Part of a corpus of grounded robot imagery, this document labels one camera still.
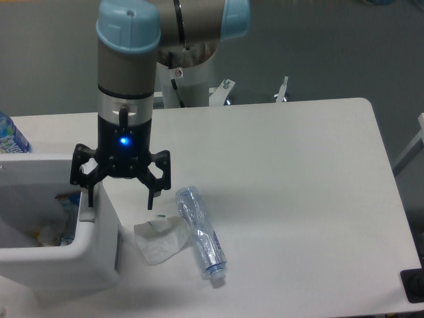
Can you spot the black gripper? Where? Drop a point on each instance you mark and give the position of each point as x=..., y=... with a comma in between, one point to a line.
x=124, y=149

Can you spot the white push-button trash can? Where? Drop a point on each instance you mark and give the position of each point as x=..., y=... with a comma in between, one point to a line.
x=29, y=185

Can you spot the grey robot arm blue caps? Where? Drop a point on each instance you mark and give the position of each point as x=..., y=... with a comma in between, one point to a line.
x=141, y=44

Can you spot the trash inside the can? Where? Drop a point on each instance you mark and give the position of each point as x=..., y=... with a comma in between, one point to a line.
x=62, y=231

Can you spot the crumpled white paper wrapper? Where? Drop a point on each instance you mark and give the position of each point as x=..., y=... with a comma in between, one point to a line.
x=160, y=239

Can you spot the blue labelled water bottle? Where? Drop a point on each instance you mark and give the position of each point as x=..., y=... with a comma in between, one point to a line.
x=12, y=139

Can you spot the crushed clear plastic bottle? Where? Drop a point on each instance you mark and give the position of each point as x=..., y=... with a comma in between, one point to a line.
x=207, y=249

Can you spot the black clamp at table corner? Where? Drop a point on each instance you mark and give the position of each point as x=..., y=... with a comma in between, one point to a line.
x=412, y=280

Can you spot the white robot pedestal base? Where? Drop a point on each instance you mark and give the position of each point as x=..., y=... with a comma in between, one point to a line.
x=184, y=72

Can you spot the white frame at right edge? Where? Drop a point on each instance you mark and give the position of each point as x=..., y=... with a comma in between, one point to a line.
x=411, y=150

